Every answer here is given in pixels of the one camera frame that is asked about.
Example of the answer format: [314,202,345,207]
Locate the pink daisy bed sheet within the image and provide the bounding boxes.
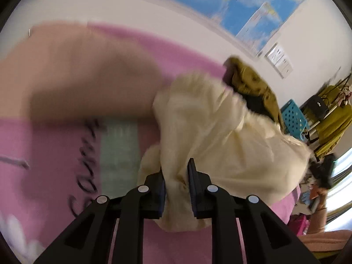
[1,26,296,263]

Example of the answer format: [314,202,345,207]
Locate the person's right hand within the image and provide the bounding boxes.
[308,185,328,214]

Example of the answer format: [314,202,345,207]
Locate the white coat rack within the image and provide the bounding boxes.
[303,73,351,143]

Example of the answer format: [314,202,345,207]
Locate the cream yellow jacket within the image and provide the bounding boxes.
[138,72,312,232]

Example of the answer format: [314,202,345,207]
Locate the white wall socket panel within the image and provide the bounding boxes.
[265,42,293,79]

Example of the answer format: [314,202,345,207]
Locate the olive green garment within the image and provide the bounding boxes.
[223,56,285,132]

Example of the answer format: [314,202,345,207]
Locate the teal perforated plastic basket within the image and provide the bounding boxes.
[281,99,309,141]

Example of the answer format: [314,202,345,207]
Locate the folded peach pink garment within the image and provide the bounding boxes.
[1,23,164,122]

